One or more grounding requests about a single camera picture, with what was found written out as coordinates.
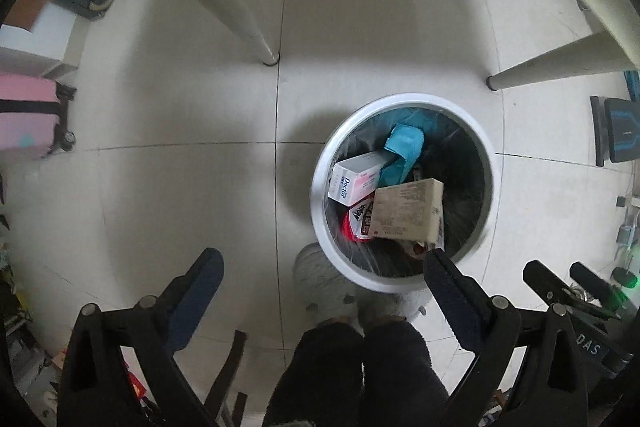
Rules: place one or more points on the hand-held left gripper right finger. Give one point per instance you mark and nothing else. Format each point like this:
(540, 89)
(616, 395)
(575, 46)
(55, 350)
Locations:
(452, 302)

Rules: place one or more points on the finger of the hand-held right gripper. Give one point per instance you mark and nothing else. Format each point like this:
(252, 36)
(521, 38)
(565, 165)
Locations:
(547, 282)
(592, 282)

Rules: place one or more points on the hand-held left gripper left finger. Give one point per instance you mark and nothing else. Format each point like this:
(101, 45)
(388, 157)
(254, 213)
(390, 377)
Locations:
(199, 294)

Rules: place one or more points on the beige cardboard box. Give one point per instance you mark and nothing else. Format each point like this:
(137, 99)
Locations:
(405, 207)

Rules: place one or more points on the white round trash bin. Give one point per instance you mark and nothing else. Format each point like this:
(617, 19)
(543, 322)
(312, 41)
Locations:
(345, 274)

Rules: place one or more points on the red and white box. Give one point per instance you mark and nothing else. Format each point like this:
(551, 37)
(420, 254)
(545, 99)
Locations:
(357, 222)

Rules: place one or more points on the pink white long box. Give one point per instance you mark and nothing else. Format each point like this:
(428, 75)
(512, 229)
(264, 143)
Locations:
(357, 177)

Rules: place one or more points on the blue green plastic bag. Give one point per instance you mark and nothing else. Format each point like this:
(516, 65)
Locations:
(407, 142)

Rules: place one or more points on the grey fuzzy slipper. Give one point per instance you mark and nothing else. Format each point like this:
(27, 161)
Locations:
(395, 306)
(320, 279)

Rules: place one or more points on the white charger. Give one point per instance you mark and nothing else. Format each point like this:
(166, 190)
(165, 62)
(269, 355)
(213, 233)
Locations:
(627, 232)

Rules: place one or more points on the black bin liner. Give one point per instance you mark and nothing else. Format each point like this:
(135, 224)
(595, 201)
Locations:
(465, 187)

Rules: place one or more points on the blue plastic object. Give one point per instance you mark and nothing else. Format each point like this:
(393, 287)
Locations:
(632, 83)

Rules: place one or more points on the pink suitcase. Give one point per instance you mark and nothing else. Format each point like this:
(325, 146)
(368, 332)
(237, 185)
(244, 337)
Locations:
(25, 117)

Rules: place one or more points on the white storage box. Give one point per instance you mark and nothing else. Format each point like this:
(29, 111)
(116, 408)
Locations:
(45, 42)

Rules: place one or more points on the black metal frame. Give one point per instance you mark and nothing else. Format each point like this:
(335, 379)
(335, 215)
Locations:
(230, 372)

